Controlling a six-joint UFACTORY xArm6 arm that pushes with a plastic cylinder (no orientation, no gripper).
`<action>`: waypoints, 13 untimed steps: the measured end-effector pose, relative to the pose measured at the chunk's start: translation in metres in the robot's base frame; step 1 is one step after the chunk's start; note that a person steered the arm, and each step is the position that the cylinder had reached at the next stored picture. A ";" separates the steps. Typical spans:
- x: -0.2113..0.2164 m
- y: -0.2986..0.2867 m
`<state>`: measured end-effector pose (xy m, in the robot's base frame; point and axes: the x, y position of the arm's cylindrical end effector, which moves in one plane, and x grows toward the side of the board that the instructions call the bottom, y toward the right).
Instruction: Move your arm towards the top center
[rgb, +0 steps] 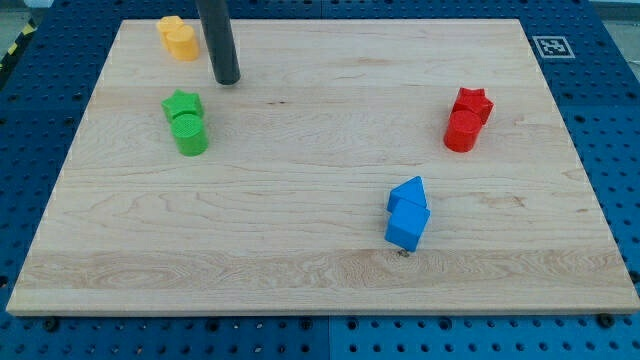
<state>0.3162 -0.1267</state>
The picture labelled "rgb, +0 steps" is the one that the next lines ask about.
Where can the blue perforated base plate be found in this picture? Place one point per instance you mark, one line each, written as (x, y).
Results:
(48, 90)

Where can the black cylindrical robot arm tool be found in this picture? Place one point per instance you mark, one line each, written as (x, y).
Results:
(217, 29)

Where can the green star block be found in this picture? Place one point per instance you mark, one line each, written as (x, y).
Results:
(181, 103)

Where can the yellow cylinder block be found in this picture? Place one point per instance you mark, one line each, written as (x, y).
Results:
(183, 44)

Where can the green cylinder block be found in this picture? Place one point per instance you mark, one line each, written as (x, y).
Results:
(189, 134)

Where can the red star block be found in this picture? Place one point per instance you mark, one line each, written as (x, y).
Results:
(475, 101)

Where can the blue triangle block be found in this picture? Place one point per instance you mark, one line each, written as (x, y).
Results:
(412, 190)

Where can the light wooden board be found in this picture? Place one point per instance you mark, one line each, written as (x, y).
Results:
(285, 211)

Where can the yellow pentagon block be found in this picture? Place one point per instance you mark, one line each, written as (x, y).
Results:
(166, 25)

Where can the white fiducial marker tag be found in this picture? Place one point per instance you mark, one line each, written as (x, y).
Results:
(553, 47)

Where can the red cylinder block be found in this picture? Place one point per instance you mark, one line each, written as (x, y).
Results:
(462, 131)

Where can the blue cube block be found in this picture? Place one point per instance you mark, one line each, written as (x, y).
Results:
(406, 224)

